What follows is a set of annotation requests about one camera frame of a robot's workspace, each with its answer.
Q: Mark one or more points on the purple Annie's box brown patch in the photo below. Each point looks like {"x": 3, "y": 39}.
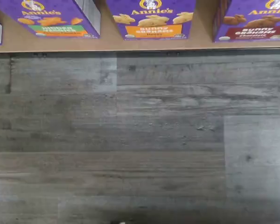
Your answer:
{"x": 259, "y": 18}

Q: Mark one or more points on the brown wooden shelf board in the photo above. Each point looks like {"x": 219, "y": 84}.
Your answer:
{"x": 154, "y": 44}

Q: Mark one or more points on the purple Annie's box orange patch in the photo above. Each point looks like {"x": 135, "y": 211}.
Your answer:
{"x": 151, "y": 14}

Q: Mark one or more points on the purple Annie's box green patch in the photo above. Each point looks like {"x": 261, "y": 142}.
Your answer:
{"x": 49, "y": 14}

